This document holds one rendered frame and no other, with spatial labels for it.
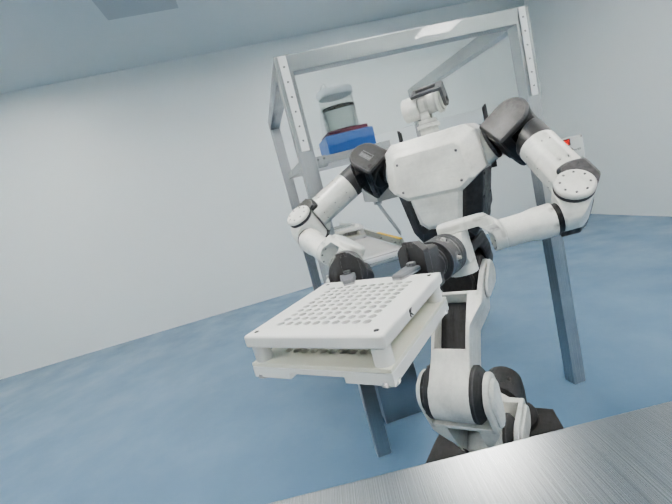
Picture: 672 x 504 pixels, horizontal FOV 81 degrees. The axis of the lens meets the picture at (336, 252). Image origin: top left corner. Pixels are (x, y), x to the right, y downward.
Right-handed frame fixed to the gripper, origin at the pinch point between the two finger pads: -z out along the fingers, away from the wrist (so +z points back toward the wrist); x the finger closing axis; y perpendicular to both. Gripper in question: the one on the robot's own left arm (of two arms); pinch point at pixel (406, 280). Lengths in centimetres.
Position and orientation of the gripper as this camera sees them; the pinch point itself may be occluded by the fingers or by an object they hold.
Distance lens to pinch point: 73.2
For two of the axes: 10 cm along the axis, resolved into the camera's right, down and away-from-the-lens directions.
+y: -7.5, 0.9, 6.6
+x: 2.4, 9.6, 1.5
